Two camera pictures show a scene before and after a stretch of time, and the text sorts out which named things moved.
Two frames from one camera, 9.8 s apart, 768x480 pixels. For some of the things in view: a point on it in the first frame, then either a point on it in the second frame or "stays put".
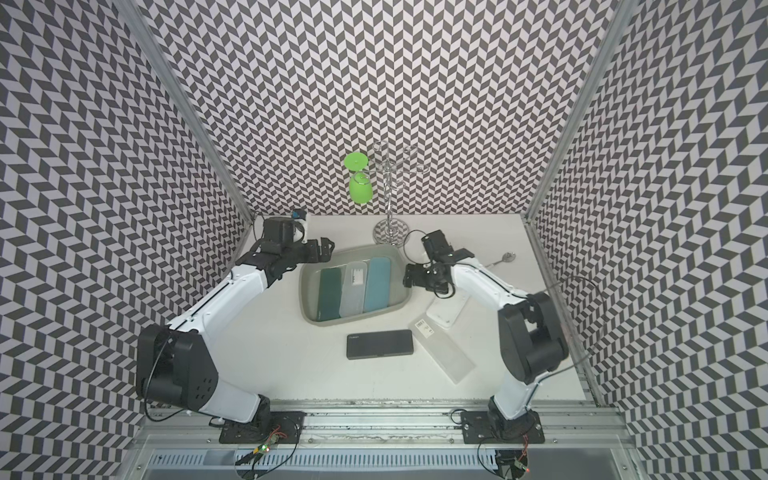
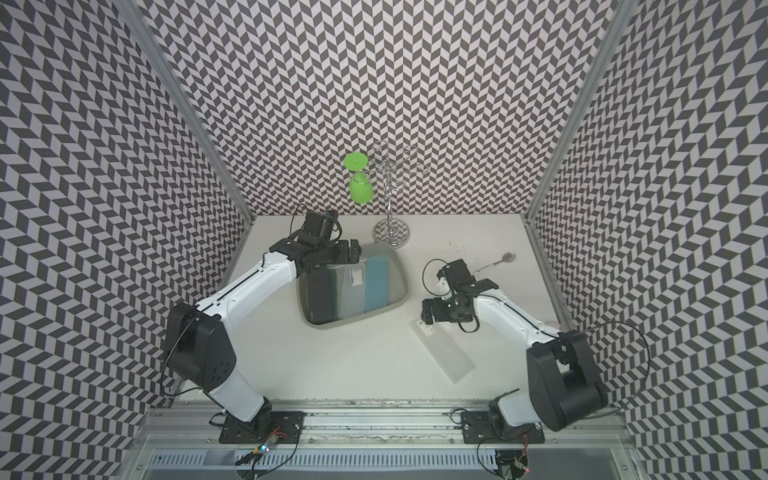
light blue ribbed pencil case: x=377 y=294 stays put
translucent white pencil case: x=353 y=290 stays put
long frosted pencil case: x=444 y=347 stays put
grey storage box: x=356 y=284 stays put
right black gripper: x=419 y=280 -> x=440 y=314
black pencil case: x=380 y=344 -> x=322 y=300
